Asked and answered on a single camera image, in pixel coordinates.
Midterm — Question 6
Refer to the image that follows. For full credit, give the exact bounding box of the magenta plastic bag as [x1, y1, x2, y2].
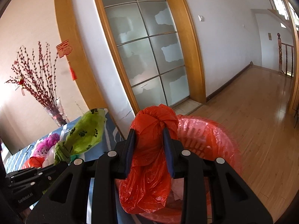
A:
[33, 133, 60, 158]

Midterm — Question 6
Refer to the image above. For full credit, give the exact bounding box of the lime green printed bag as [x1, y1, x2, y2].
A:
[54, 108, 107, 165]

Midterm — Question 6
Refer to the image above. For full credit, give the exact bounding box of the clear bubble wrap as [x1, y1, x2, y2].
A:
[42, 146, 55, 168]

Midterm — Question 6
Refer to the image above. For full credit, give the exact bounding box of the small red plastic bag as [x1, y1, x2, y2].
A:
[21, 156, 45, 169]

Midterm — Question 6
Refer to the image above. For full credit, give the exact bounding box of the green plastic bag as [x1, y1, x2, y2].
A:
[70, 154, 78, 162]

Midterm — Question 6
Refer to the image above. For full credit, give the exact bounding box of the red plastic waste basket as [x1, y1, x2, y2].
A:
[115, 114, 242, 224]

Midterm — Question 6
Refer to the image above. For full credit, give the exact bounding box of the glass vase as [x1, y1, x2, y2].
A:
[44, 98, 70, 127]

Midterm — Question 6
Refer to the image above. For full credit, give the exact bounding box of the red berry branch bouquet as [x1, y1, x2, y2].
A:
[4, 40, 59, 112]

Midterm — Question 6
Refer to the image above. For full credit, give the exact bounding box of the red hanging knot ornament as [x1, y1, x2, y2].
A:
[56, 39, 77, 80]

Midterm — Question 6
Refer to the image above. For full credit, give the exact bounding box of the wooden stair railing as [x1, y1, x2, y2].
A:
[277, 33, 294, 78]

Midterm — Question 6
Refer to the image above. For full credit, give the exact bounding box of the frosted glass sliding door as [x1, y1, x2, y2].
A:
[95, 0, 206, 115]

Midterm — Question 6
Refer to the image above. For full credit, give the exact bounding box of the wall light switch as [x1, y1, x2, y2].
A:
[198, 15, 205, 22]

